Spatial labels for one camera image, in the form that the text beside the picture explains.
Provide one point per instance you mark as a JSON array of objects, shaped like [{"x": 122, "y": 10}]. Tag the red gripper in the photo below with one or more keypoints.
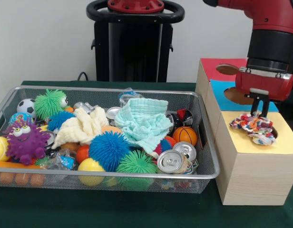
[{"x": 263, "y": 84}]

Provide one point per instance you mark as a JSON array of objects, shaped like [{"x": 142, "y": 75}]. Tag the multicoloured knotted rag toy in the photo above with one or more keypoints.
[{"x": 256, "y": 128}]

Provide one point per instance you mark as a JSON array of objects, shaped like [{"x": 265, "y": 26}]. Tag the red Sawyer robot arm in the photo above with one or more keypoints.
[{"x": 270, "y": 47}]

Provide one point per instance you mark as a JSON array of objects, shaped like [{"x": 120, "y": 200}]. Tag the wooden box with three holes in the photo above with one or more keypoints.
[{"x": 256, "y": 180}]

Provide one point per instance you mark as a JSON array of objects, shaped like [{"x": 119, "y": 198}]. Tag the shallow silver mesh bin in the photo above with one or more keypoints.
[{"x": 198, "y": 185}]

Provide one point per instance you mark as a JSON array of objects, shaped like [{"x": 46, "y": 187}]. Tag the small orange basketball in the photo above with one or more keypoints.
[{"x": 184, "y": 136}]

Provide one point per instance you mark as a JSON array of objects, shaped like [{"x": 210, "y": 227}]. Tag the silver drink can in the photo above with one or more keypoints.
[{"x": 171, "y": 161}]

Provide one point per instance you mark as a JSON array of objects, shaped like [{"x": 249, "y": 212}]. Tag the mint green cloth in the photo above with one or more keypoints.
[{"x": 141, "y": 123}]

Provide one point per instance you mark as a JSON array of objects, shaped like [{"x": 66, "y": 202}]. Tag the blue spiky ball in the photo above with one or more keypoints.
[{"x": 108, "y": 150}]

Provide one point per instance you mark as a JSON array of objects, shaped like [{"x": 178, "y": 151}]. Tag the cream cloth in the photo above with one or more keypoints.
[{"x": 84, "y": 128}]

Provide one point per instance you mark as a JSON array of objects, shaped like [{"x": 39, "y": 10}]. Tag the green spiky ball with eyes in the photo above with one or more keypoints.
[{"x": 49, "y": 103}]

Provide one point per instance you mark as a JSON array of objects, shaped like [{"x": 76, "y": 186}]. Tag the small soccer ball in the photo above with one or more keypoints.
[{"x": 25, "y": 105}]

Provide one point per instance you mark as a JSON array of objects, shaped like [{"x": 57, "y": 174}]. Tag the purple spiky monster toy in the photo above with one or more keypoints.
[{"x": 25, "y": 142}]

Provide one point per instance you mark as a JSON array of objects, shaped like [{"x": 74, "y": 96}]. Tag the orange toy building block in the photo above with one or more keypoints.
[{"x": 20, "y": 179}]

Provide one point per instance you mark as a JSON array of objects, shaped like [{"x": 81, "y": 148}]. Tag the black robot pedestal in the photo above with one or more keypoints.
[{"x": 137, "y": 59}]

